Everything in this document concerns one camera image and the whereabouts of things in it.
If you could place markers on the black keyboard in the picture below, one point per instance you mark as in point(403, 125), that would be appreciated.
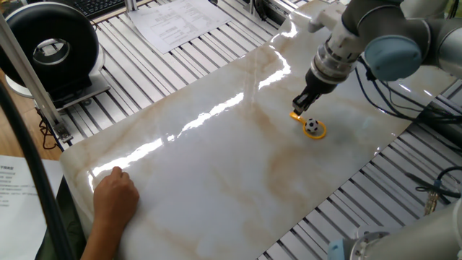
point(94, 7)

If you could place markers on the bare human hand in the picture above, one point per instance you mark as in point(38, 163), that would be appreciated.
point(115, 202)

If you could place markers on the silver metal stand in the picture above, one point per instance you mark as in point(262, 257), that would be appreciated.
point(130, 4)

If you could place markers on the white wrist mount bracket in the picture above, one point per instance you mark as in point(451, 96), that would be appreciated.
point(326, 18)

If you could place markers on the aluminium frame profile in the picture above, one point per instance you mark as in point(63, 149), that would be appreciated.
point(32, 86)

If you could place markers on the marble pattern table sheet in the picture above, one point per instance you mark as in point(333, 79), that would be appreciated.
point(223, 180)

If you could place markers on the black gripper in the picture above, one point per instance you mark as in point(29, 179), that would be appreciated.
point(319, 85)

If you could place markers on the small soccer ball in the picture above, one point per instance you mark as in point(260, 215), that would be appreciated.
point(312, 125)

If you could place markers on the printed paper sheet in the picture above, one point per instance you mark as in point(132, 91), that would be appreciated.
point(173, 25)
point(18, 216)

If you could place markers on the bare human forearm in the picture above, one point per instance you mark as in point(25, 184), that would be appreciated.
point(101, 245)

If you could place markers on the dark green fabric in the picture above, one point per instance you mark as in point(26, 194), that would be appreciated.
point(72, 224)

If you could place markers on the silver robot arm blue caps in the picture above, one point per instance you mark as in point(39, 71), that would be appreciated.
point(393, 57)

